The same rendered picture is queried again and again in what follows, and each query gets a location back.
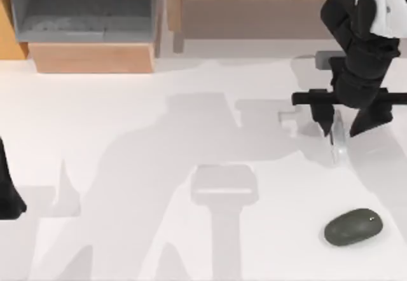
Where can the clear glass cup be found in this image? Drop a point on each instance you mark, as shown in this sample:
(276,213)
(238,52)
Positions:
(339,141)

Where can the dark grey computer mouse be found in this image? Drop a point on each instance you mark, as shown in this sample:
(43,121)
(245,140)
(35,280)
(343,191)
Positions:
(353,227)

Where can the wooden cupboard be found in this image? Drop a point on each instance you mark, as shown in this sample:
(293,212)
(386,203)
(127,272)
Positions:
(254,7)

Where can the pale wooden drawer front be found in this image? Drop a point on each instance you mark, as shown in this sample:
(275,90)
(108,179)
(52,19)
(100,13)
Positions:
(92,58)

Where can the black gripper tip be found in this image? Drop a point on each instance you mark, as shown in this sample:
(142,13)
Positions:
(8,195)

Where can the orange wooden cupboard side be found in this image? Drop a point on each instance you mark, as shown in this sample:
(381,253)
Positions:
(9,23)

